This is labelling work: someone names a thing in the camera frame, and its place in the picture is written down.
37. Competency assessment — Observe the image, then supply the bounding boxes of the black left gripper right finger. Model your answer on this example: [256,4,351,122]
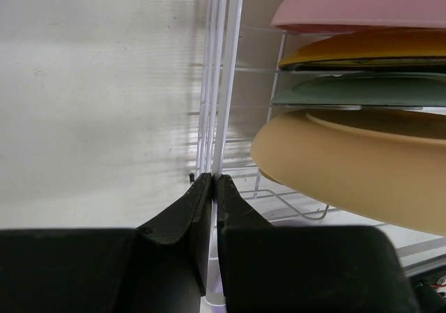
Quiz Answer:
[216,175,420,312]

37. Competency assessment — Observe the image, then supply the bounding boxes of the yellow patterned dark plate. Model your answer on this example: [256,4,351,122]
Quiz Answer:
[278,29,445,71]

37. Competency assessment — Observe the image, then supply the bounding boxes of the pale yellow plate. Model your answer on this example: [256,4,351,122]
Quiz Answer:
[250,110,445,236]

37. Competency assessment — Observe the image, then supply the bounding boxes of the pink plate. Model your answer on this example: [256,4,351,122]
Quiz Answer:
[271,0,445,33]

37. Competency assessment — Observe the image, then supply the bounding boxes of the white wire dish rack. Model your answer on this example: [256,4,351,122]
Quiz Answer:
[197,0,445,312]

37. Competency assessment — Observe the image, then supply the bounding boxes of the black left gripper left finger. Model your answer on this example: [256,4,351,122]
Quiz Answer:
[1,173,213,312]

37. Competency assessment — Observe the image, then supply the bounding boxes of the blue patterned dark plate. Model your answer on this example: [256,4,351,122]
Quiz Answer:
[271,72,445,107]

